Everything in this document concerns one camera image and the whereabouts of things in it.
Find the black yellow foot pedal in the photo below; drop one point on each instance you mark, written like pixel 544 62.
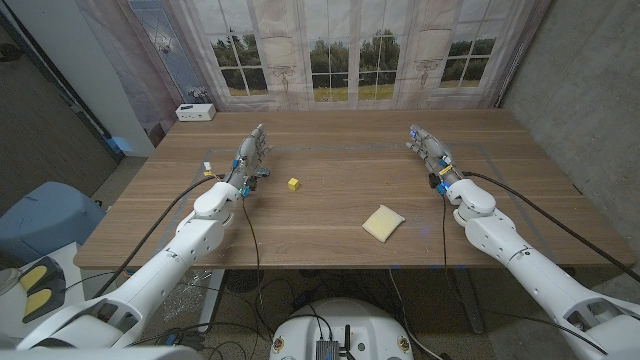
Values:
pixel 42 290

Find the blue plastic bin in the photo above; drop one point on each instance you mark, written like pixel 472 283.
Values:
pixel 45 220

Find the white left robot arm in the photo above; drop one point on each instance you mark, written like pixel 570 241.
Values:
pixel 165 265

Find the black floor power strip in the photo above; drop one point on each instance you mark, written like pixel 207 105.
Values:
pixel 187 341

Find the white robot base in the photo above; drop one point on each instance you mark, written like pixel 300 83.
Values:
pixel 345 325

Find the grey table leg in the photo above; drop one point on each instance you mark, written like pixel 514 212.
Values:
pixel 470 300

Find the printed window backdrop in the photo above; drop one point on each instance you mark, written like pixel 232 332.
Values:
pixel 350 50

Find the yellow sponge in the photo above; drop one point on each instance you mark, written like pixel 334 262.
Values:
pixel 383 223

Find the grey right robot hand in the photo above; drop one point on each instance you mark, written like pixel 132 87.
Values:
pixel 434 152

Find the small silver toy car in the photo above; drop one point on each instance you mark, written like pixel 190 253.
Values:
pixel 264 173

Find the black round floor object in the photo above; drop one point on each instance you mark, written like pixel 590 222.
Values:
pixel 240 281

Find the white power box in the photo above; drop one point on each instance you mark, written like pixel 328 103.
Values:
pixel 195 112

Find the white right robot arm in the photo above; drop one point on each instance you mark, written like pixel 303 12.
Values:
pixel 525 265

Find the white table leg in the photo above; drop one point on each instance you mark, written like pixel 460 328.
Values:
pixel 214 295

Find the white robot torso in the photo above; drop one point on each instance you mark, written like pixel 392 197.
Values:
pixel 100 354

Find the small yellow block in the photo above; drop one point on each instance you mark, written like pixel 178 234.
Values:
pixel 294 184

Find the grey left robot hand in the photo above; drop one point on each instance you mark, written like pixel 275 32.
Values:
pixel 248 155

